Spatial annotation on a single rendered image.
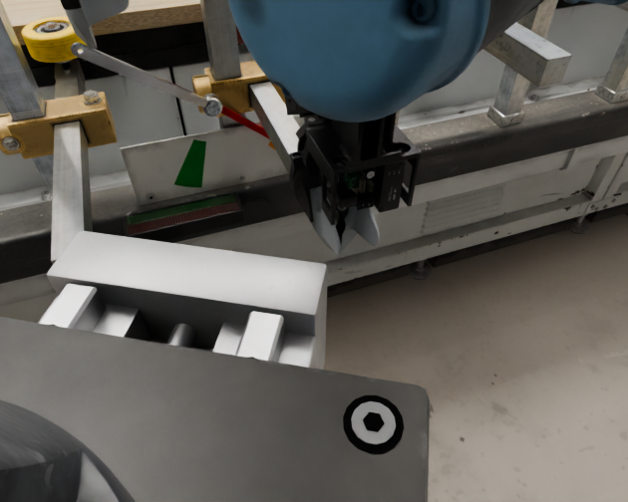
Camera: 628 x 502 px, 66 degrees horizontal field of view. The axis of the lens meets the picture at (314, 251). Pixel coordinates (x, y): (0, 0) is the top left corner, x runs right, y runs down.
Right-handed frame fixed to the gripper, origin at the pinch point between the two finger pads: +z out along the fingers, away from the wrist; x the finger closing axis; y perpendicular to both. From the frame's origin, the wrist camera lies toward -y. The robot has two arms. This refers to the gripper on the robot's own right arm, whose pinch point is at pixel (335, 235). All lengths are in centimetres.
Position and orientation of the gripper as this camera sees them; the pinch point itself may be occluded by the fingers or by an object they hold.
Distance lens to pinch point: 49.7
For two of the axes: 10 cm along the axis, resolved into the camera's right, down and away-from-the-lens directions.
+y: 3.4, 6.7, -6.6
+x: 9.4, -2.4, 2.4
